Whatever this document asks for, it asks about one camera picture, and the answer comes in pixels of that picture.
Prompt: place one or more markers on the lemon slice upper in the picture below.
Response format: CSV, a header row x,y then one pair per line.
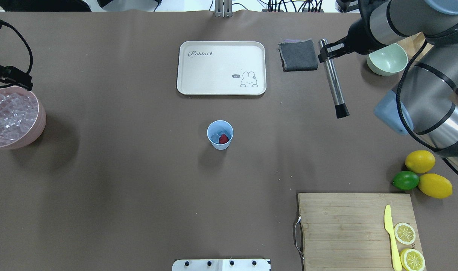
x,y
405,233

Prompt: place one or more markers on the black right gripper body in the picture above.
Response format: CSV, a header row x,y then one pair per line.
x,y
358,37

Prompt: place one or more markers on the green lime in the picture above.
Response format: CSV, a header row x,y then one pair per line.
x,y
405,180

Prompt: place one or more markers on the lemon slice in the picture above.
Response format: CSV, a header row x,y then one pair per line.
x,y
405,233
412,260

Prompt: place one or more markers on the grey folded cloth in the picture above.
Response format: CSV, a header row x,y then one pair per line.
x,y
298,55

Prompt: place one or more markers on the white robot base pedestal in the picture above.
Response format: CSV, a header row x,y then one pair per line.
x,y
221,265

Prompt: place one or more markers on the bamboo cutting board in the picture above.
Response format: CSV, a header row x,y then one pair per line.
x,y
345,231

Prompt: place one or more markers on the steel muddler black tip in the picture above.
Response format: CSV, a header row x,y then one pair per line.
x,y
325,57

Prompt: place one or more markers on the lemon slice lower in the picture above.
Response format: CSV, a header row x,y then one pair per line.
x,y
412,260

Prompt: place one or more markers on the clear ice cube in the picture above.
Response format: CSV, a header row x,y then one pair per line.
x,y
214,137

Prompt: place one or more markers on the yellow lemon upper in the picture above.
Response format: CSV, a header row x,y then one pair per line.
x,y
420,161

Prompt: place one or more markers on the wooden mug tree stand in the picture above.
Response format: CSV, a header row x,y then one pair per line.
x,y
412,44

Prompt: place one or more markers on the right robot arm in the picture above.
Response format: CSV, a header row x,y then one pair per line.
x,y
421,98

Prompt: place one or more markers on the light blue plastic cup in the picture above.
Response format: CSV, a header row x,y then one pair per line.
x,y
223,127

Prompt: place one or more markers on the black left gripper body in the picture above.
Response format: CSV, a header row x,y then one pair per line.
x,y
11,75

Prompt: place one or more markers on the pink bowl of ice cubes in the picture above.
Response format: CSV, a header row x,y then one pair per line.
x,y
22,118

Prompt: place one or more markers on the red strawberry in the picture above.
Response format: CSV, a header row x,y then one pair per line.
x,y
223,139

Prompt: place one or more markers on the mint green bowl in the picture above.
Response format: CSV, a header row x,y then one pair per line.
x,y
387,61

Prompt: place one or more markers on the yellow lemon lower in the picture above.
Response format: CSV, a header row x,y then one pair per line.
x,y
435,186

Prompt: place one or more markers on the yellow plastic knife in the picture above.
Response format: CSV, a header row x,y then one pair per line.
x,y
388,226

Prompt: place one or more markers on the cream rabbit tray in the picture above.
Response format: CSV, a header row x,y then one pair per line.
x,y
221,68

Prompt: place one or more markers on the yellow lemon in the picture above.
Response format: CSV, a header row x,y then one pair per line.
x,y
420,161
435,186

